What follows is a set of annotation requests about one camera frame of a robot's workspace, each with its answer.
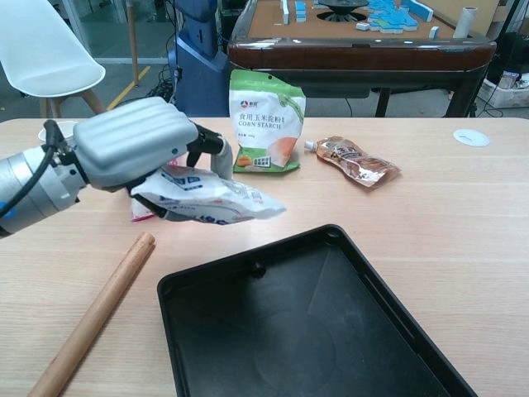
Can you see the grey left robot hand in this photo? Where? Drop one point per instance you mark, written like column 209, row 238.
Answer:
column 132, row 140

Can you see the white sugar bag blue print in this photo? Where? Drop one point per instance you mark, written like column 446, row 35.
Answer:
column 215, row 198

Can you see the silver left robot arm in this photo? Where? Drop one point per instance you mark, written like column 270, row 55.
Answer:
column 29, row 186

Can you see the pink salt bag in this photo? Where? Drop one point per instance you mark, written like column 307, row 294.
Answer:
column 140, row 213

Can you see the green white corn starch bag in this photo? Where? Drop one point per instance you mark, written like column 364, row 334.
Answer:
column 260, row 120

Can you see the black baking tray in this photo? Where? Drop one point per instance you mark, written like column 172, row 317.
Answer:
column 289, row 331

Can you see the stack of white paper cups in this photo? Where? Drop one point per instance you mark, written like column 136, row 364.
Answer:
column 67, row 128

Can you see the blue machine base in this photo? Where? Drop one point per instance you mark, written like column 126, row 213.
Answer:
column 198, row 62

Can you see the white chair wooden legs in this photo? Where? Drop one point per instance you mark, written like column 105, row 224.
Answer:
column 41, row 54

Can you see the wooden rolling pin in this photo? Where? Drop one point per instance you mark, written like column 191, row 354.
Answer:
column 91, row 318

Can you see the upright blue white mahjong tile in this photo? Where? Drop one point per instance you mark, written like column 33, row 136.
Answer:
column 285, row 10

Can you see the blue mahjong tile pair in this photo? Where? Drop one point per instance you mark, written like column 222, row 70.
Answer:
column 300, row 11

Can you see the brown sauce spout pouch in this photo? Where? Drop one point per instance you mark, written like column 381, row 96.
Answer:
column 355, row 161

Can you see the brown mahjong table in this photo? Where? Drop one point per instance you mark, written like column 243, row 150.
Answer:
column 351, row 54

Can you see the black mahjong table centre dome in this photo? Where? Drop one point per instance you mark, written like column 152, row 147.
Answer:
column 341, row 5

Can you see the flat white mahjong tile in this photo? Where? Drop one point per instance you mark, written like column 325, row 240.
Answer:
column 362, row 26

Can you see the pile of blue mahjong tiles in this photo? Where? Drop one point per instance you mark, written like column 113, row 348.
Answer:
column 392, row 16

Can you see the tilted blue white mahjong tile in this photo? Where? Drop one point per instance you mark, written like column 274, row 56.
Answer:
column 434, row 32

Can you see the white round grommet cover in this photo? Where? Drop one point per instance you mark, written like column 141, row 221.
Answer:
column 471, row 137

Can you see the white paper roll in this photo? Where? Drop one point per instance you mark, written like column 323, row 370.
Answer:
column 465, row 22

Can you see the white cardboard box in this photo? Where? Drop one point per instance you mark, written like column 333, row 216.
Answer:
column 502, row 91

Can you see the wooden post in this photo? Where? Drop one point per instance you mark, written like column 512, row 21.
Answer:
column 132, row 41

